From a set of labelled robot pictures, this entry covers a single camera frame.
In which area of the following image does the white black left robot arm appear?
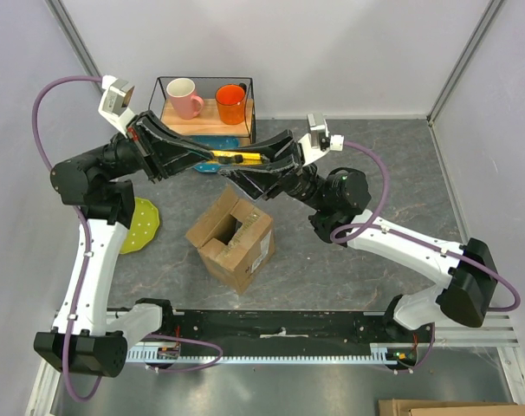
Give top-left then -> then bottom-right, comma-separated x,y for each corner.
34,110 -> 214,378

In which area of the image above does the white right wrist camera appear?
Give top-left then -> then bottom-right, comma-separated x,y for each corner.
298,113 -> 344,166

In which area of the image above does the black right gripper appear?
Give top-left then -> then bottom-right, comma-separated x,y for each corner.
217,129 -> 328,212

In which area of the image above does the yellow utility knife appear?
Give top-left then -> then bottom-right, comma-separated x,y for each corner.
209,150 -> 266,166

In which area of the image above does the cardboard sheet in corner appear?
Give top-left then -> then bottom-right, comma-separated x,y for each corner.
378,400 -> 525,416

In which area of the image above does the black wire wooden shelf rack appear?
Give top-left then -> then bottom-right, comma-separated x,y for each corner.
149,76 -> 256,146

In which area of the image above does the orange ceramic mug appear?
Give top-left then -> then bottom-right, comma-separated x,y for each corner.
215,84 -> 246,125

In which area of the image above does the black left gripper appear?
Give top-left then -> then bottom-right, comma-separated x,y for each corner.
88,108 -> 215,182

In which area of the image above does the blue dotted plate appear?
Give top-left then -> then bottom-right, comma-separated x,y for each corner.
191,135 -> 240,173

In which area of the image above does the pink ceramic mug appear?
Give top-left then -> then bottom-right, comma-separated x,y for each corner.
166,78 -> 204,120

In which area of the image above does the brown cardboard express box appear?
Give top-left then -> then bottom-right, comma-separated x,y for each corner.
185,186 -> 275,295

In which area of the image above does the green dotted plate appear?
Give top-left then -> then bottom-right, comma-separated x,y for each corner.
120,197 -> 160,255

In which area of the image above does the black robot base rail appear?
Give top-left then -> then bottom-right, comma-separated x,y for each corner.
126,308 -> 437,361

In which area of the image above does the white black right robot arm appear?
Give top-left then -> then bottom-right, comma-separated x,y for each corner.
219,132 -> 497,341

